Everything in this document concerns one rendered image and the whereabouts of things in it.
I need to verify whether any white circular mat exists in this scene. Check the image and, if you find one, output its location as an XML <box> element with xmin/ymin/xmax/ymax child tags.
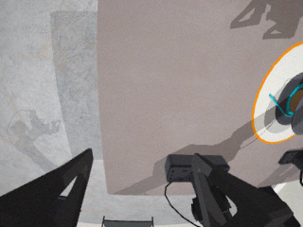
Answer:
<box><xmin>254</xmin><ymin>44</ymin><xmax>303</xmax><ymax>142</ymax></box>

